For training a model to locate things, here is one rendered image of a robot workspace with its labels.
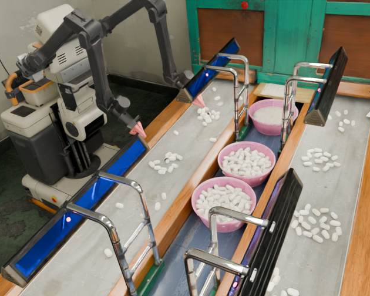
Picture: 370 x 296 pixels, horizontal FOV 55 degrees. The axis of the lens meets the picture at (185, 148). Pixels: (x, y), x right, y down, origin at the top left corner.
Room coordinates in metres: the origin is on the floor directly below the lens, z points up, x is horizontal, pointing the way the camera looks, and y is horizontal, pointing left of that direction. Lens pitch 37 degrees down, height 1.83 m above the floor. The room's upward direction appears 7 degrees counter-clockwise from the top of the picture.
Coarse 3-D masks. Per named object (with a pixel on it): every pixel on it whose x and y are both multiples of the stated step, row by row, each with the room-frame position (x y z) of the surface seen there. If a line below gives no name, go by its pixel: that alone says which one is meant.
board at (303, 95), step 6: (264, 84) 1.95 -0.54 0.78; (258, 90) 1.88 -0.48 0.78; (300, 90) 1.82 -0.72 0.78; (306, 90) 1.81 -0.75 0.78; (312, 90) 1.80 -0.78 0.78; (264, 96) 1.82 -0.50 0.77; (270, 96) 1.80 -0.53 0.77; (276, 96) 1.79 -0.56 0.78; (300, 96) 1.75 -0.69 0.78; (306, 96) 1.75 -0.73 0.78; (306, 102) 1.69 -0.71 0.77
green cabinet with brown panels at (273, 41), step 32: (192, 0) 2.22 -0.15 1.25; (224, 0) 2.11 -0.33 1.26; (256, 0) 2.01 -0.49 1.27; (288, 0) 1.93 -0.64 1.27; (320, 0) 1.84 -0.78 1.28; (352, 0) 1.77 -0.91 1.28; (192, 32) 2.23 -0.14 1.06; (224, 32) 2.13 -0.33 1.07; (256, 32) 2.02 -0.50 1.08; (288, 32) 1.92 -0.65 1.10; (320, 32) 1.83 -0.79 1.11; (352, 32) 1.76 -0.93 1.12; (256, 64) 2.02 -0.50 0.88; (288, 64) 1.92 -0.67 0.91; (352, 64) 1.74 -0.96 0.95
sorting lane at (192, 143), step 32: (224, 96) 1.93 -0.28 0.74; (192, 128) 1.62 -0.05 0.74; (224, 128) 1.58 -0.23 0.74; (160, 160) 1.37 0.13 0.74; (192, 160) 1.34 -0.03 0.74; (128, 192) 1.17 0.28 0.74; (160, 192) 1.15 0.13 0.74; (96, 224) 1.00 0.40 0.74; (128, 224) 0.98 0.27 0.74; (64, 256) 0.86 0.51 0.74; (96, 256) 0.84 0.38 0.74; (128, 256) 0.83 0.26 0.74; (32, 288) 0.74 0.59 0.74; (64, 288) 0.73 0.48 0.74; (96, 288) 0.71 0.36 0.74
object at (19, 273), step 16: (128, 144) 1.02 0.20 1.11; (144, 144) 1.06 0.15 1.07; (112, 160) 0.94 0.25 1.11; (128, 160) 0.97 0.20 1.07; (80, 192) 0.80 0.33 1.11; (96, 192) 0.83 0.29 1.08; (48, 224) 0.69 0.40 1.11; (64, 224) 0.71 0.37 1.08; (80, 224) 0.73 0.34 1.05; (32, 240) 0.64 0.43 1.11; (48, 240) 0.65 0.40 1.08; (64, 240) 0.67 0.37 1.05; (16, 256) 0.59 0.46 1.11; (32, 256) 0.60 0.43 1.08; (48, 256) 0.62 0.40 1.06; (16, 272) 0.56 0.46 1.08; (32, 272) 0.57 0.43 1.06
